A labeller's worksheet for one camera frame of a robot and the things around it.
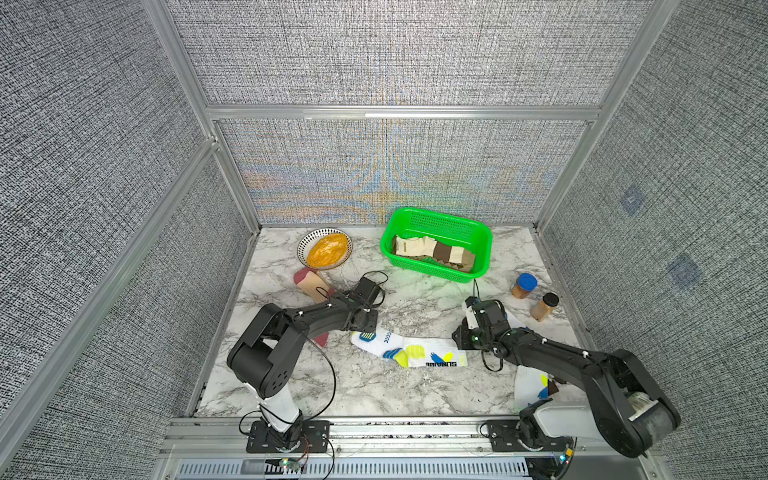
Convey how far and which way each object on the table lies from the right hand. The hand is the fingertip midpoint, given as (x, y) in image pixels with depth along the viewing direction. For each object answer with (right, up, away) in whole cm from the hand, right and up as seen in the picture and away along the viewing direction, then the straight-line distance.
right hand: (455, 327), depth 90 cm
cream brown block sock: (-3, +24, +18) cm, 31 cm away
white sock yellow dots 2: (+19, -14, -9) cm, 25 cm away
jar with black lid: (+26, +6, -1) cm, 26 cm away
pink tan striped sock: (-45, +12, +10) cm, 48 cm away
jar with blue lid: (+24, +13, +6) cm, 28 cm away
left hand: (-25, +1, +3) cm, 25 cm away
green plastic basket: (+12, +29, +19) cm, 37 cm away
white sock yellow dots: (-14, -6, -4) cm, 16 cm away
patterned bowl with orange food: (-42, +24, +13) cm, 50 cm away
